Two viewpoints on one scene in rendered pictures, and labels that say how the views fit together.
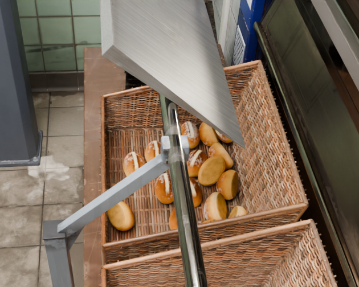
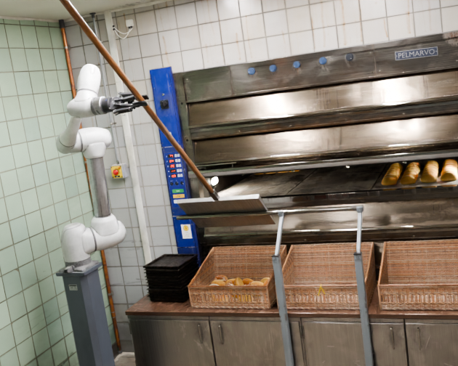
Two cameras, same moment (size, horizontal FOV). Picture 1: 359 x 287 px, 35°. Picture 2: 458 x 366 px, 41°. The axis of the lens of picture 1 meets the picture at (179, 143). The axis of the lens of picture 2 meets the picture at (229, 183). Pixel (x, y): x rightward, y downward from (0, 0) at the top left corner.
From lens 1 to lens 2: 344 cm
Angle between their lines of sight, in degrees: 61
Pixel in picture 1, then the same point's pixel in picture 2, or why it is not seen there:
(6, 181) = not seen: outside the picture
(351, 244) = (310, 229)
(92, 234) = (246, 311)
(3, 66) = (107, 338)
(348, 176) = (292, 221)
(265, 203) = (267, 269)
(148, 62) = (254, 206)
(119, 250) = (269, 287)
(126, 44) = (248, 202)
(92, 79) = (152, 309)
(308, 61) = not seen: hidden behind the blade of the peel
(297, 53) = not seen: hidden behind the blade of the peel
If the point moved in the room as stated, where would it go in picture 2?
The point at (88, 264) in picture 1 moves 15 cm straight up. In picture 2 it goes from (259, 311) to (256, 288)
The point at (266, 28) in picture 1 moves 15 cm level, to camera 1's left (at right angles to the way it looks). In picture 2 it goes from (210, 232) to (199, 239)
